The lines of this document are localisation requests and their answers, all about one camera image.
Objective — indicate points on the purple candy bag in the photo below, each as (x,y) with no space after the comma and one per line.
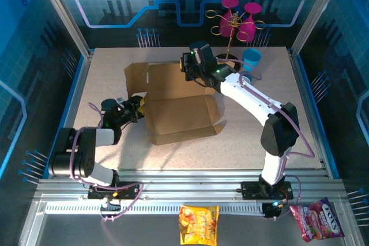
(317,223)

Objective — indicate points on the blue plastic cup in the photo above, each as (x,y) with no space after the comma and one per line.
(251,57)

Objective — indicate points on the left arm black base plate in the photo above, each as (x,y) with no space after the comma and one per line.
(129,189)

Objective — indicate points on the brown cardboard box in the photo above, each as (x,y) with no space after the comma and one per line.
(178,113)

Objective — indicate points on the yellow snack bag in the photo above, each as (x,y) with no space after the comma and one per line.
(199,224)

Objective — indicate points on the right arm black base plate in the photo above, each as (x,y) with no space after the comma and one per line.
(250,189)

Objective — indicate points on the aluminium profile frame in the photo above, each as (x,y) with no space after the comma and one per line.
(187,184)

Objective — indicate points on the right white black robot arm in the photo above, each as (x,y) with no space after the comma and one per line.
(253,96)

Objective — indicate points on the pink plastic wine glass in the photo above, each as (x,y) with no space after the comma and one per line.
(248,28)
(226,24)

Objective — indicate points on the black controller box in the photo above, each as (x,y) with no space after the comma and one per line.
(271,210)

